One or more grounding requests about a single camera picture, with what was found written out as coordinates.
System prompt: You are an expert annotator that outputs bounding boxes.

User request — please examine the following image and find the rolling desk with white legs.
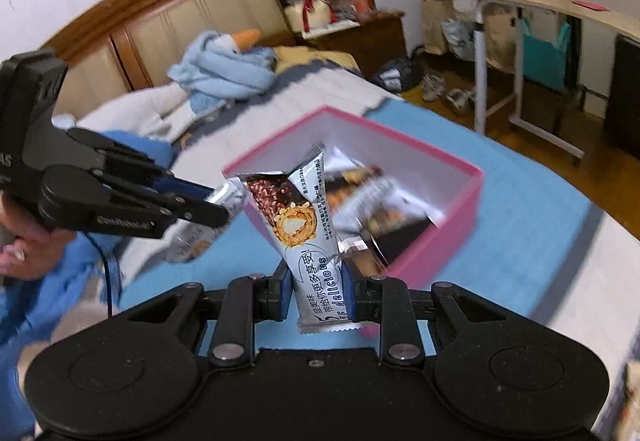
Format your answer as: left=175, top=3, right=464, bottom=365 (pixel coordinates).
left=451, top=0, right=640, bottom=168

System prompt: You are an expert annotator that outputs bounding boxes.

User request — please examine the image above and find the teal tote bag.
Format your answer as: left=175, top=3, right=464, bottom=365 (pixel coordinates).
left=521, top=18, right=572, bottom=90

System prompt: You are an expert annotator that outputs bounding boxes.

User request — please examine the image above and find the pink box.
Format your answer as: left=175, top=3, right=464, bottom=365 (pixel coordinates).
left=221, top=104, right=485, bottom=340

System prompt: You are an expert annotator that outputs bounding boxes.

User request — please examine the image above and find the brown paper bag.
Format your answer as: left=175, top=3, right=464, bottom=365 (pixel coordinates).
left=419, top=0, right=457, bottom=55
left=481, top=13, right=522, bottom=72

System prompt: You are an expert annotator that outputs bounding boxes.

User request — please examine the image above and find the dark backpack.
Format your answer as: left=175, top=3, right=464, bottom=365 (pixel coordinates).
left=371, top=55, right=427, bottom=95

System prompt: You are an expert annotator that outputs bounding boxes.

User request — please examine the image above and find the goose plush toy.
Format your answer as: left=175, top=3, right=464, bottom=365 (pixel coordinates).
left=99, top=28, right=279, bottom=142

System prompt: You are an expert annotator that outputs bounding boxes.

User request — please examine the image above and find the printed white plastic bag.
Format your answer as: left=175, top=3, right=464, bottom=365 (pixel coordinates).
left=440, top=18, right=477, bottom=60

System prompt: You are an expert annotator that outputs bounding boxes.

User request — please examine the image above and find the wooden padded headboard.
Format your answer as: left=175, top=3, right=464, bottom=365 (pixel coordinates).
left=41, top=0, right=302, bottom=122

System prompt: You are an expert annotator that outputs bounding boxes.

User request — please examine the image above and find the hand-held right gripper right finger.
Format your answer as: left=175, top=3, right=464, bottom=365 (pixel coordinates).
left=344, top=270, right=508, bottom=369

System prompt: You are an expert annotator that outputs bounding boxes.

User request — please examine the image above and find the yellow pillow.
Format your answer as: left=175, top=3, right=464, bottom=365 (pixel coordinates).
left=271, top=45, right=362, bottom=78

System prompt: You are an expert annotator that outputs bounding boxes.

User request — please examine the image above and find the silver chocolate bar packet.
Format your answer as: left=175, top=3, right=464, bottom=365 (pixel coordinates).
left=235, top=145, right=364, bottom=335

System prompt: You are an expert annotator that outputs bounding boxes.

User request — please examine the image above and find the black cable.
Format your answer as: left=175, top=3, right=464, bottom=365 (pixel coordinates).
left=84, top=230, right=114, bottom=318

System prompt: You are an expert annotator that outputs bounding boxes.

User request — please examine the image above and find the person's left hand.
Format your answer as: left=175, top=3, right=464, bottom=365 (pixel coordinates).
left=0, top=193, right=77, bottom=283

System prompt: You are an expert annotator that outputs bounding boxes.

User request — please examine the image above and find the white round box red ribbon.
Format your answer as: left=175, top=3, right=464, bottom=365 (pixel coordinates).
left=284, top=0, right=362, bottom=35

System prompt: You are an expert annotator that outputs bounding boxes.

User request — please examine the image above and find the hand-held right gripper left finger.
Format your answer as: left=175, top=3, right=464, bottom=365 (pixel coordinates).
left=125, top=270, right=293, bottom=369

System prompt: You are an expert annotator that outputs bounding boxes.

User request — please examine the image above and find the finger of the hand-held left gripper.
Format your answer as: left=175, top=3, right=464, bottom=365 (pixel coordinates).
left=69, top=128, right=217, bottom=202
left=91, top=182, right=233, bottom=241

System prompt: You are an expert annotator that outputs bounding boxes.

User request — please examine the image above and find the wooden nightstand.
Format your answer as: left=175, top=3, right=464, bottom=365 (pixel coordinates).
left=299, top=10, right=409, bottom=78

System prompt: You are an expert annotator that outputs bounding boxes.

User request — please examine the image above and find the printed bed sheet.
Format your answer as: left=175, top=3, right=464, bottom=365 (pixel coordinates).
left=50, top=66, right=640, bottom=372

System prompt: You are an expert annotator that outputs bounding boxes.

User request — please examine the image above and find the white silver snack packet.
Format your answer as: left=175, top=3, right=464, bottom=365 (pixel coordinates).
left=164, top=178, right=249, bottom=265

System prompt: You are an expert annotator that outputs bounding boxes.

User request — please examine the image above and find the grey sneaker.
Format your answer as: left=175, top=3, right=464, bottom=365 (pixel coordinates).
left=444, top=87, right=477, bottom=115
left=421, top=73, right=447, bottom=102

